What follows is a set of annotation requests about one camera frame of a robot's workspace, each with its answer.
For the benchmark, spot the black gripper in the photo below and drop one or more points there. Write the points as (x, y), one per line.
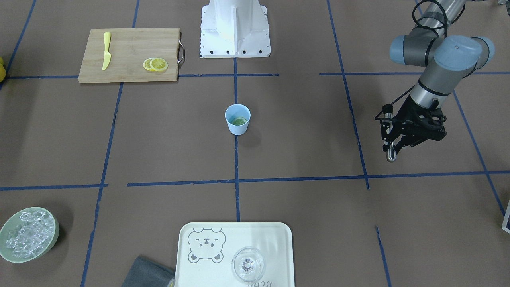
(410, 109)

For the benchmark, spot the steel muddler black cap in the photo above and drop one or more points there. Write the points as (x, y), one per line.
(391, 157)

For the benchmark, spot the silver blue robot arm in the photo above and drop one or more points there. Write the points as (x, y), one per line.
(446, 59)

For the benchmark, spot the light blue plastic cup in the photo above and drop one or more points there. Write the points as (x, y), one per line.
(237, 110)

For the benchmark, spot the yellow lemon slice stack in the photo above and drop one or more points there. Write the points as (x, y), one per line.
(158, 64)

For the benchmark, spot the whole yellow lemon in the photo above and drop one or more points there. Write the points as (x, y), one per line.
(3, 72)

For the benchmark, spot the clear wine glass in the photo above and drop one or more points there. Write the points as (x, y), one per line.
(248, 265)

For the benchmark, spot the cream bear tray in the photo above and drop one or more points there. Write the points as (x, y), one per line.
(205, 252)

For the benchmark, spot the bamboo cutting board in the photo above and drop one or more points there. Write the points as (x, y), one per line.
(129, 48)

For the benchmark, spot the grey folded cloth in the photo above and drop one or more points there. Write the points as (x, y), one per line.
(146, 273)

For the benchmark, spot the yellow plastic knife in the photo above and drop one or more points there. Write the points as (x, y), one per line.
(107, 54)

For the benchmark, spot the green bowl of ice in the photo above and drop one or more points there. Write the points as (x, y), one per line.
(28, 235)

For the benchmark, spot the white wire cup rack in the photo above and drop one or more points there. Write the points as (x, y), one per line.
(506, 218)

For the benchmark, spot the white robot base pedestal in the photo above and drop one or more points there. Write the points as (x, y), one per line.
(234, 29)

